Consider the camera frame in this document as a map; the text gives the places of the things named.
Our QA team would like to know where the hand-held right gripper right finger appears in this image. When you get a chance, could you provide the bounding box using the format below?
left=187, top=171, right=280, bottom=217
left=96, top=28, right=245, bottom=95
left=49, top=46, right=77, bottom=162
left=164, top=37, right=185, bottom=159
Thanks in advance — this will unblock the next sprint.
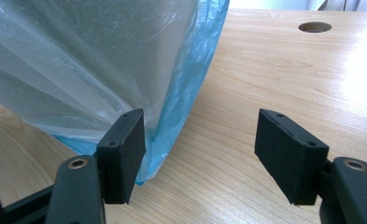
left=254, top=107, right=331, bottom=206

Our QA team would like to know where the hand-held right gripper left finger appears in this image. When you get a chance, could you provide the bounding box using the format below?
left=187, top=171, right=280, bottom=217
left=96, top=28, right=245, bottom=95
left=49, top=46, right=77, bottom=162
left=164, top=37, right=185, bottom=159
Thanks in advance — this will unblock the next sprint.
left=95, top=107, right=148, bottom=205

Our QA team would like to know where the white plastic bag blue edge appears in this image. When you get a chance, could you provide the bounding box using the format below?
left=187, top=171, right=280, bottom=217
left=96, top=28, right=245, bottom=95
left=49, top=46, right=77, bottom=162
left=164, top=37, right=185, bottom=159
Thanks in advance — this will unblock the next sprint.
left=0, top=0, right=231, bottom=187

